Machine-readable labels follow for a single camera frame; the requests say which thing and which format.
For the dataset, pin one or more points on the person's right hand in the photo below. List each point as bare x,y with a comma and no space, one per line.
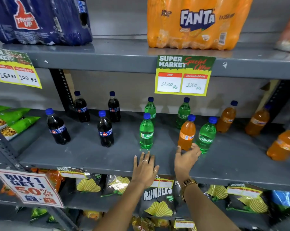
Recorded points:
183,164

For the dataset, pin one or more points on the person's left hand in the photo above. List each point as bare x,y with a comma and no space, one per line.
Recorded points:
143,174

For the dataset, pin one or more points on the person's right thumb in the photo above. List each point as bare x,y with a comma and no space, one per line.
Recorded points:
178,151

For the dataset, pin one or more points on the person's left middle finger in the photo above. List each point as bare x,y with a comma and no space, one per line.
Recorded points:
148,157

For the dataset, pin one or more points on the person's left thumb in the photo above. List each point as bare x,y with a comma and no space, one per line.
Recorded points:
156,171

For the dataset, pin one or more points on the person's left little finger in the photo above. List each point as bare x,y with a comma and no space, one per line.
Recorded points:
135,161

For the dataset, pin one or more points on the person's left forearm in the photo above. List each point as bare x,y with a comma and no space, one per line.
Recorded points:
121,209

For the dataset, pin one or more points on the person's right forearm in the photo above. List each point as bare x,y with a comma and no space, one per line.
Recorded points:
207,211

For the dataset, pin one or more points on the small yellow price tag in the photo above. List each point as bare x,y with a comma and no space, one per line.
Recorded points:
184,224
71,173
163,183
243,191

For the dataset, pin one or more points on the orange soda bottle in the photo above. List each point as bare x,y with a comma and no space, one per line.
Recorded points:
186,133
257,122
226,119
283,145

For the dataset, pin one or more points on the green soda bottle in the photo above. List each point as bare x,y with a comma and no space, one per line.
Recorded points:
183,115
146,134
205,138
150,108

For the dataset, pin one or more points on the row of black chip packets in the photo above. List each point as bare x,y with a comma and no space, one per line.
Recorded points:
158,202

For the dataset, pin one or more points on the gold wristwatch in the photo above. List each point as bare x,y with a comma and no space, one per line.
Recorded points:
187,184

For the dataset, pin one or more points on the cola bottle with blue cap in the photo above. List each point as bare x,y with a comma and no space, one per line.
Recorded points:
58,129
114,108
105,132
82,109

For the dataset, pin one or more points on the grey metal shelf rack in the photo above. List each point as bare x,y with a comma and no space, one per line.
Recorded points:
87,151

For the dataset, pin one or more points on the gold snack packet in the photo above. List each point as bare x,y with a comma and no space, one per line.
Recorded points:
145,223

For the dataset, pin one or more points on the yellow snack packet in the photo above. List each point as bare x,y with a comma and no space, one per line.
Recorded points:
92,214

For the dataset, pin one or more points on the yellow green price sign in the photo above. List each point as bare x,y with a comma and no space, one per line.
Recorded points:
183,74
14,69

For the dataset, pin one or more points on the orange snack packet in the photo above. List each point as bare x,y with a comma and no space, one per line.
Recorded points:
52,178
6,190

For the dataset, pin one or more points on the green packet with yellow print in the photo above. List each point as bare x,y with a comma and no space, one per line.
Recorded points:
39,212

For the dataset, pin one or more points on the white red offer sign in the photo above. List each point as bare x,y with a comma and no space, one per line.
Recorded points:
29,188

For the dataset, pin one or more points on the blue snack packet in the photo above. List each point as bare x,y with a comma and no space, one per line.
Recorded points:
284,198

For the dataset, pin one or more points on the orange wrapped soda multipack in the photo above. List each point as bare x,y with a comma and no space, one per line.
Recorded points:
198,24

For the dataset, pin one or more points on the blue wrapped cola multipack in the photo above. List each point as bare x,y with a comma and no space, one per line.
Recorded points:
39,19

